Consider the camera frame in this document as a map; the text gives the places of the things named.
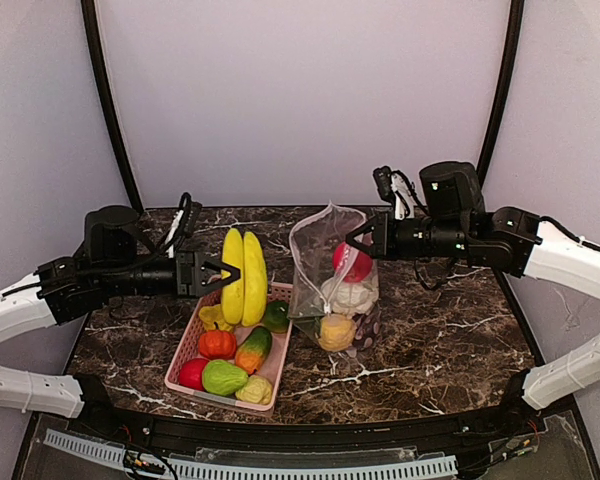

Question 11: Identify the red toy apple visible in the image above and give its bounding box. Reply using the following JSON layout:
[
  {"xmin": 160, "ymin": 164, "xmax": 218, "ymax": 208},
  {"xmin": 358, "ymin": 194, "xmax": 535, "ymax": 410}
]
[{"xmin": 332, "ymin": 243, "xmax": 373, "ymax": 283}]

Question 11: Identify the yellow toy banana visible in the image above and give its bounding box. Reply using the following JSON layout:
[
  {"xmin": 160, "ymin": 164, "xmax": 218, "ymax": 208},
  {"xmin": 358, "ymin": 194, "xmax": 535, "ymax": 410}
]
[{"xmin": 220, "ymin": 228, "xmax": 268, "ymax": 327}]

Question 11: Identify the clear dotted zip top bag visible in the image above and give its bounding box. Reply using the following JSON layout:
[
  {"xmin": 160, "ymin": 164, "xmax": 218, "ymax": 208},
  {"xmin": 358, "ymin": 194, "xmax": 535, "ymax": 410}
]
[{"xmin": 289, "ymin": 203, "xmax": 380, "ymax": 357}]

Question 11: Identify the white toy cauliflower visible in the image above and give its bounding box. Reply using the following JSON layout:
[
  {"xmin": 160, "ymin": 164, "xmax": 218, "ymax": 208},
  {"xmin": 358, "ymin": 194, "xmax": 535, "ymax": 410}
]
[{"xmin": 321, "ymin": 276, "xmax": 379, "ymax": 317}]

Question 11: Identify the dark red toy fruit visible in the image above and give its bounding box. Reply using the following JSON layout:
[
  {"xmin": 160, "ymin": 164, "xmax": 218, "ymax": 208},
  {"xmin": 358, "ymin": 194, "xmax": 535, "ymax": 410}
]
[{"xmin": 352, "ymin": 310, "xmax": 381, "ymax": 350}]

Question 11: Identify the yellow toy cauliflower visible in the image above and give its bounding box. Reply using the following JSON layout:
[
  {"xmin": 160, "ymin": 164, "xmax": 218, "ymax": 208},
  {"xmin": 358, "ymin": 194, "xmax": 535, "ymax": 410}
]
[{"xmin": 318, "ymin": 314, "xmax": 356, "ymax": 352}]

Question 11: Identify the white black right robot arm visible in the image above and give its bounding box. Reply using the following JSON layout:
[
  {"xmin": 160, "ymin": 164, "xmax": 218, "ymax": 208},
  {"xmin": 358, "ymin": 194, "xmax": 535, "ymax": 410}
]
[{"xmin": 346, "ymin": 161, "xmax": 600, "ymax": 411}]

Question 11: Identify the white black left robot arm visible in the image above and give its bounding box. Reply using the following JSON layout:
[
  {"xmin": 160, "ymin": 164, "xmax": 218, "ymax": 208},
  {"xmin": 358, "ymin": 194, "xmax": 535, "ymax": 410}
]
[{"xmin": 0, "ymin": 199, "xmax": 241, "ymax": 420}]

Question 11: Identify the yellow toy pepper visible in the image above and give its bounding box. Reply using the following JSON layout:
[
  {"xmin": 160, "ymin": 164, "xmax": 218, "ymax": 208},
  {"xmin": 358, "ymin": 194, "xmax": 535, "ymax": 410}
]
[{"xmin": 198, "ymin": 304, "xmax": 234, "ymax": 332}]

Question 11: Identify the green toy round fruit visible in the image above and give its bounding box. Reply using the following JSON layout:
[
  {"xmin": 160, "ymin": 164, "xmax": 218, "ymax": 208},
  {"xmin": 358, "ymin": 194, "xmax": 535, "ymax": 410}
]
[{"xmin": 261, "ymin": 300, "xmax": 290, "ymax": 334}]

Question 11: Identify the pink plastic basket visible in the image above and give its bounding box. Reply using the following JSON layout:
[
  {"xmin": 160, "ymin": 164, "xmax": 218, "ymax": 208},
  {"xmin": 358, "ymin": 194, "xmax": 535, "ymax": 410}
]
[{"xmin": 164, "ymin": 292, "xmax": 292, "ymax": 416}]

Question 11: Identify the orange toy pumpkin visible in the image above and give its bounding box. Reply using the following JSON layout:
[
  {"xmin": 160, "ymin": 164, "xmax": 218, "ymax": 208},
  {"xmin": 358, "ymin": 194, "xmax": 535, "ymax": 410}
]
[{"xmin": 198, "ymin": 330, "xmax": 237, "ymax": 360}]

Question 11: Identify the green orange toy mango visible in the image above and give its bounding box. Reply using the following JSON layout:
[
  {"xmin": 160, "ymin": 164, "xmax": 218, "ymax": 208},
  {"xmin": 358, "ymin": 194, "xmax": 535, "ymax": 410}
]
[{"xmin": 234, "ymin": 326, "xmax": 273, "ymax": 375}]

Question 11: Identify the red toy tomato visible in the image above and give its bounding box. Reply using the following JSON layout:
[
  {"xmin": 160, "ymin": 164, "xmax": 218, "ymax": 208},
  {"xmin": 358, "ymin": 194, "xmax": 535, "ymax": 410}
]
[{"xmin": 178, "ymin": 358, "xmax": 209, "ymax": 391}]

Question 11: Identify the pale yellow toy fruit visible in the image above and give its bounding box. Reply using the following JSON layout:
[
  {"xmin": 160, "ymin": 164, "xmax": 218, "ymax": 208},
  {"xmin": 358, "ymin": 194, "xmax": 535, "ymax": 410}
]
[{"xmin": 235, "ymin": 375, "xmax": 273, "ymax": 405}]

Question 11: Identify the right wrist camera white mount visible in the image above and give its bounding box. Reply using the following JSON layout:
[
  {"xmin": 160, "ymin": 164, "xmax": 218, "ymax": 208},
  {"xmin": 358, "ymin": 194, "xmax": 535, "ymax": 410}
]
[{"xmin": 373, "ymin": 166, "xmax": 422, "ymax": 220}]

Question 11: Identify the black front table rail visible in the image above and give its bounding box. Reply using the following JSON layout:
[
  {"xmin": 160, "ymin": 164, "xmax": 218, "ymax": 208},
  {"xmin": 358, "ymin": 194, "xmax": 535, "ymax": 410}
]
[{"xmin": 69, "ymin": 393, "xmax": 540, "ymax": 468}]

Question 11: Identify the white slotted cable duct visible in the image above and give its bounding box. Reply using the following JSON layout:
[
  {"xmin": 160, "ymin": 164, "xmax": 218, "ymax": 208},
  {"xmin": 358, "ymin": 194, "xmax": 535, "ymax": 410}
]
[{"xmin": 44, "ymin": 429, "xmax": 458, "ymax": 479}]

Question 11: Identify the black right frame post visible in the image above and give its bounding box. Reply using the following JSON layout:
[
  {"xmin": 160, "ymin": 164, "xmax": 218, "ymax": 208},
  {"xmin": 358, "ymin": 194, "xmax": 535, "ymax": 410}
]
[{"xmin": 476, "ymin": 0, "xmax": 525, "ymax": 185}]

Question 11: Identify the black frame post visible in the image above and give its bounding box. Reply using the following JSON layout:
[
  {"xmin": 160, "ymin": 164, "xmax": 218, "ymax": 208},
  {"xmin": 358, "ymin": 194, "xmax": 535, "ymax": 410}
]
[
  {"xmin": 80, "ymin": 0, "xmax": 144, "ymax": 214},
  {"xmin": 476, "ymin": 0, "xmax": 525, "ymax": 185}
]

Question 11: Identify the black left frame post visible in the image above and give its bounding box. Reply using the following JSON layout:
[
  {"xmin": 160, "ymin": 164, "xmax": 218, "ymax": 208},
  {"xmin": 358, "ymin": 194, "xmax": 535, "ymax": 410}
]
[{"xmin": 80, "ymin": 0, "xmax": 144, "ymax": 214}]

